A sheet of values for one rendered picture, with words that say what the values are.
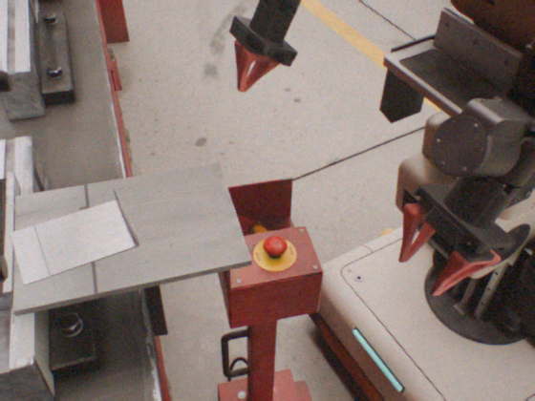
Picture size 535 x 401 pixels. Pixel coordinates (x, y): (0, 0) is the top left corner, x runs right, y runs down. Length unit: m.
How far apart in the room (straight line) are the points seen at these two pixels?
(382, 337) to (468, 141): 1.00
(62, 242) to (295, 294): 0.42
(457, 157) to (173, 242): 0.34
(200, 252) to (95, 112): 0.51
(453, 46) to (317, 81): 1.81
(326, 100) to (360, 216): 0.70
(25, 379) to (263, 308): 0.43
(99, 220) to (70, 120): 0.41
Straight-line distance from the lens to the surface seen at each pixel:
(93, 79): 1.23
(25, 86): 1.12
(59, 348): 0.78
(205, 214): 0.74
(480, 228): 0.66
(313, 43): 3.03
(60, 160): 1.05
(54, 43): 1.30
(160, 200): 0.77
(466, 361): 1.53
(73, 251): 0.73
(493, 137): 0.57
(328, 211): 2.13
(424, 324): 1.55
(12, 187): 0.84
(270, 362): 1.32
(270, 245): 0.96
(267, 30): 0.90
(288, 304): 1.01
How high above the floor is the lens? 1.54
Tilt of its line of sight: 46 degrees down
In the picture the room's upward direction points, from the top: 1 degrees clockwise
